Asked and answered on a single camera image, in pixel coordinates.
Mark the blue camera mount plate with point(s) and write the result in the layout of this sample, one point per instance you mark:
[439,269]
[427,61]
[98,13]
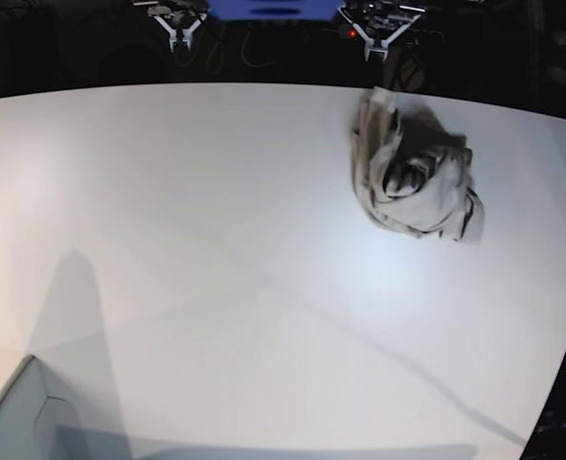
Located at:
[254,10]

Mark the black power strip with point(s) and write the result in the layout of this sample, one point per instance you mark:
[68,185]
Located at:
[379,37]

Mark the beige t-shirt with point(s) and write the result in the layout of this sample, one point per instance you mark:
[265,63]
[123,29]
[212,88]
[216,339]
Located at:
[411,177]

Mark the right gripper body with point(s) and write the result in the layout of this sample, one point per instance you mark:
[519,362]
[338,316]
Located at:
[179,18]

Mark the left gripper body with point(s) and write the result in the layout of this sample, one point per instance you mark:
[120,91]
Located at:
[380,23]

